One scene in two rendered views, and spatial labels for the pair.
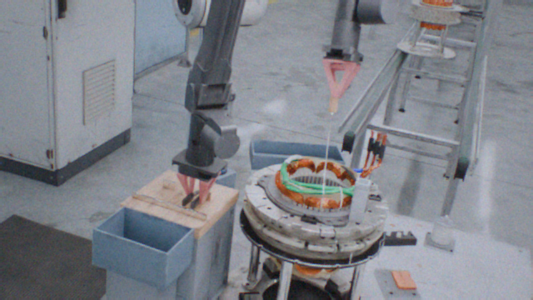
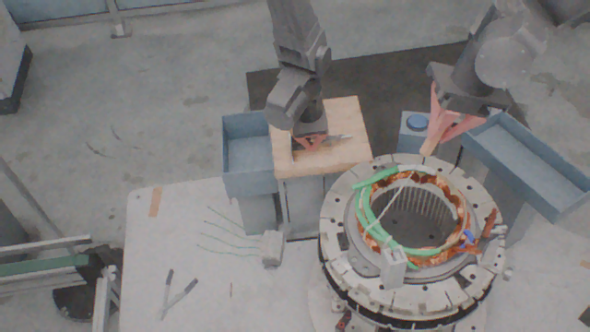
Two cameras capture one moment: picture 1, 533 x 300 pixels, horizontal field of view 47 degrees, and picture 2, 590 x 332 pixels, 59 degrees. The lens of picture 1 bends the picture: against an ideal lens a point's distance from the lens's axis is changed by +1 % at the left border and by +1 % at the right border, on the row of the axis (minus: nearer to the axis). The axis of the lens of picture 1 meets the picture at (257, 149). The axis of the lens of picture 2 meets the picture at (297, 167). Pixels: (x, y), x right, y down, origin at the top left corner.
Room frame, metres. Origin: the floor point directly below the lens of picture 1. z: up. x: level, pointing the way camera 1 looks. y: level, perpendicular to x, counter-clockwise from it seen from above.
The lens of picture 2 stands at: (0.85, -0.52, 1.89)
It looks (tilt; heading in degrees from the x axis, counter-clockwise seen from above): 52 degrees down; 69
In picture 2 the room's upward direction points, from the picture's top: 5 degrees counter-clockwise
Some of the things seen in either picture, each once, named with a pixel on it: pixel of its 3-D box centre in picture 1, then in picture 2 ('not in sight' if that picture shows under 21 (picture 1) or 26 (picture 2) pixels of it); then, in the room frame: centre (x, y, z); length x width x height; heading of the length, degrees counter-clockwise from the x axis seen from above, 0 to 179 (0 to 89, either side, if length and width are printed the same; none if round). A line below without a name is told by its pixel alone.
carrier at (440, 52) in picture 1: (430, 28); not in sight; (4.07, -1.05, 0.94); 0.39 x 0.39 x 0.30
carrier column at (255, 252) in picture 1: (256, 247); not in sight; (1.25, -0.03, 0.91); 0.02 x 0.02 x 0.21
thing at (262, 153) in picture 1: (290, 196); (510, 197); (1.51, -0.11, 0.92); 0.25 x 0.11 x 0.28; 97
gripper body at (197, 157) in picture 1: (201, 152); (307, 104); (1.13, 0.12, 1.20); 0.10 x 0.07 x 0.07; 71
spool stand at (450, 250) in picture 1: (443, 229); not in sight; (1.59, -0.58, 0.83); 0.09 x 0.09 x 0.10; 73
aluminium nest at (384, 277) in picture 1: (396, 284); not in sight; (1.34, -0.41, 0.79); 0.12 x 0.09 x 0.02; 8
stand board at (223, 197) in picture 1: (181, 201); (318, 135); (1.17, 0.15, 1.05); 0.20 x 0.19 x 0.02; 160
